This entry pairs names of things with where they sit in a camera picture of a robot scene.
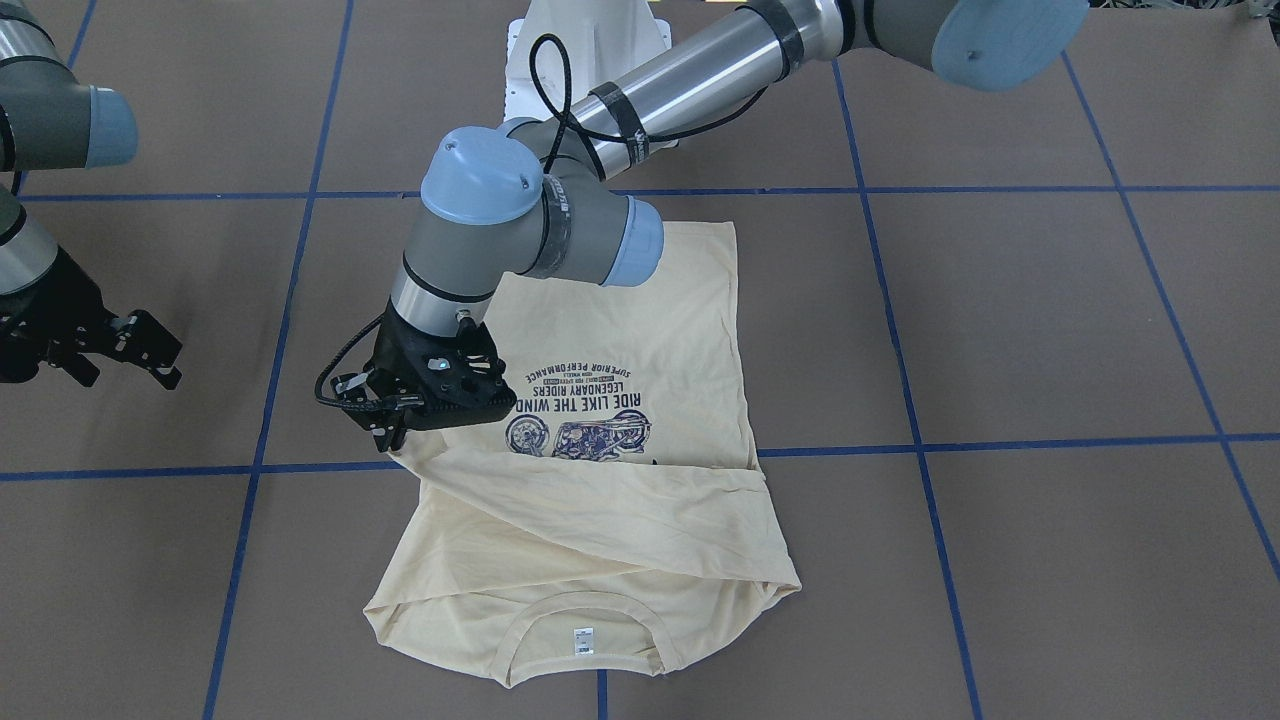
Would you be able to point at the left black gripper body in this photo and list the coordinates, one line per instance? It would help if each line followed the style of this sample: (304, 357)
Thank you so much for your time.
(386, 357)

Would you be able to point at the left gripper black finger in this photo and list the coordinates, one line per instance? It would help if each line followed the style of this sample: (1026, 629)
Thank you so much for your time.
(364, 386)

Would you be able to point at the cream long sleeve shirt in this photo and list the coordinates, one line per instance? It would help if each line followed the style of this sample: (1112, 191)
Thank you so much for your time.
(618, 518)

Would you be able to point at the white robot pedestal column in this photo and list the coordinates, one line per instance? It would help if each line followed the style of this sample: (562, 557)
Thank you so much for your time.
(574, 46)

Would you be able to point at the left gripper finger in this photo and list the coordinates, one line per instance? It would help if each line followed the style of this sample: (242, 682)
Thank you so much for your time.
(384, 419)

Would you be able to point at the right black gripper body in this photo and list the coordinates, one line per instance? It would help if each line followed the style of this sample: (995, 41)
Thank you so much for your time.
(52, 312)

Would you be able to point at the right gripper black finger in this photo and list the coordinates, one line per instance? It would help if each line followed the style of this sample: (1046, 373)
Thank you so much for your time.
(141, 340)

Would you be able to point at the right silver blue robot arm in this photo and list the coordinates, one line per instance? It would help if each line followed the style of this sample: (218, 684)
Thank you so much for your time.
(51, 121)

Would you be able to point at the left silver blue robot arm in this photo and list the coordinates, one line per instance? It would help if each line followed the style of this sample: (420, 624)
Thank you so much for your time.
(529, 198)

